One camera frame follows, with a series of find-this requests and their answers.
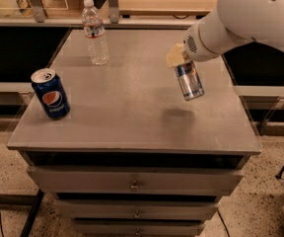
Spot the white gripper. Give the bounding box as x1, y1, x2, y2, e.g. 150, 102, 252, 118
165, 21, 218, 68

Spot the clear plastic water bottle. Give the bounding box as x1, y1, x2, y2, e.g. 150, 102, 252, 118
81, 0, 109, 65

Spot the top grey drawer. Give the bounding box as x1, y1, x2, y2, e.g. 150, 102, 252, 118
27, 166, 243, 197

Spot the bottom grey drawer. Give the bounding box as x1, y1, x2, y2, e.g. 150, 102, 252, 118
72, 220, 204, 237

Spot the red bull can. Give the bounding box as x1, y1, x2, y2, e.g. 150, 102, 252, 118
175, 61, 204, 101

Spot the blue pepsi can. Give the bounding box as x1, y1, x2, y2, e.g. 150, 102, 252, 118
31, 68, 70, 119

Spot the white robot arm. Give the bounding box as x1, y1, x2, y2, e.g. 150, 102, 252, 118
166, 0, 284, 67

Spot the wooden shelf rail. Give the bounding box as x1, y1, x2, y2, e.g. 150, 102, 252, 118
0, 0, 229, 31

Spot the middle grey drawer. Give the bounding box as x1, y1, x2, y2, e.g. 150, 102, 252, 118
54, 199, 217, 221

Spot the grey drawer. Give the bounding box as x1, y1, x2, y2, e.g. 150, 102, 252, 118
27, 166, 243, 197
54, 199, 217, 221
72, 220, 204, 237

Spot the grey metal drawer cabinet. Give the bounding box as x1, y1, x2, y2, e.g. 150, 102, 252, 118
9, 30, 260, 225

